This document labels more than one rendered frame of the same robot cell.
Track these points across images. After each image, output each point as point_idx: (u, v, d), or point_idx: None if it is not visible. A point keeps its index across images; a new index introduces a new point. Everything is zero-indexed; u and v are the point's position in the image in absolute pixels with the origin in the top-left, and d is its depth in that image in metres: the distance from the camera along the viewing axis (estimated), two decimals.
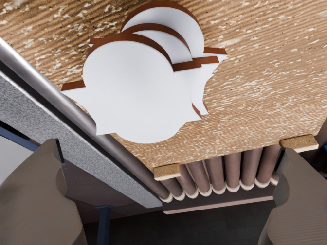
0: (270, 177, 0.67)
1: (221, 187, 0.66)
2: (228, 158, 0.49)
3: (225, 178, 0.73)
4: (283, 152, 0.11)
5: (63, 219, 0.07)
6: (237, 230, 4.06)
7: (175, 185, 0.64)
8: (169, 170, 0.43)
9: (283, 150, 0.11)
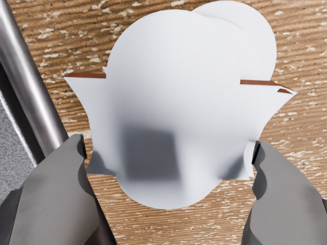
0: None
1: None
2: None
3: None
4: (259, 146, 0.11)
5: (82, 214, 0.07)
6: None
7: None
8: None
9: (259, 144, 0.11)
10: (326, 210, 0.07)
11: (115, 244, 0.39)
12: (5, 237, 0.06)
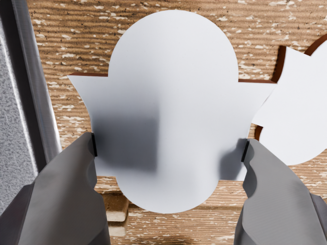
0: None
1: None
2: None
3: None
4: (248, 143, 0.11)
5: (90, 211, 0.07)
6: None
7: None
8: None
9: (248, 142, 0.11)
10: (314, 204, 0.08)
11: None
12: (17, 230, 0.06)
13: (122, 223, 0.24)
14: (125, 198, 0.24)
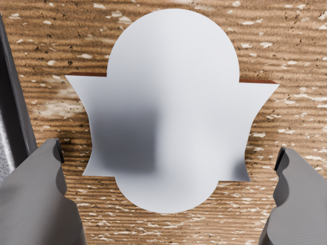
0: None
1: None
2: None
3: None
4: (283, 152, 0.11)
5: (63, 219, 0.07)
6: None
7: None
8: None
9: (283, 150, 0.11)
10: None
11: None
12: None
13: None
14: None
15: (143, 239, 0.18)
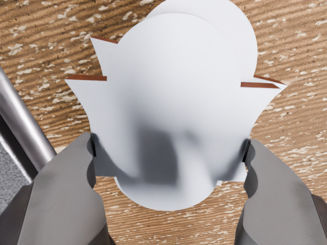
0: None
1: None
2: None
3: None
4: (249, 144, 0.11)
5: (90, 212, 0.07)
6: None
7: None
8: None
9: (249, 142, 0.11)
10: (315, 205, 0.08)
11: None
12: (15, 231, 0.06)
13: None
14: None
15: None
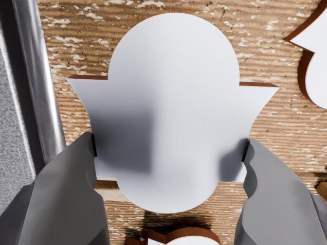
0: None
1: None
2: None
3: None
4: (248, 143, 0.11)
5: (90, 211, 0.07)
6: None
7: None
8: None
9: (248, 142, 0.11)
10: (314, 204, 0.08)
11: None
12: (16, 231, 0.06)
13: None
14: None
15: (141, 17, 0.15)
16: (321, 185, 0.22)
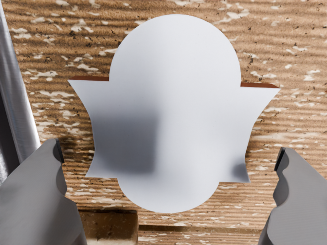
0: None
1: None
2: None
3: None
4: (283, 152, 0.11)
5: (63, 219, 0.07)
6: None
7: None
8: None
9: (283, 150, 0.11)
10: None
11: None
12: None
13: None
14: (135, 218, 0.17)
15: None
16: None
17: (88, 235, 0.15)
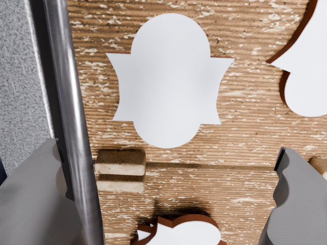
0: None
1: None
2: None
3: None
4: (283, 152, 0.11)
5: (63, 219, 0.07)
6: None
7: None
8: None
9: (283, 150, 0.11)
10: None
11: None
12: None
13: (141, 179, 0.24)
14: (144, 154, 0.24)
15: None
16: None
17: (113, 161, 0.23)
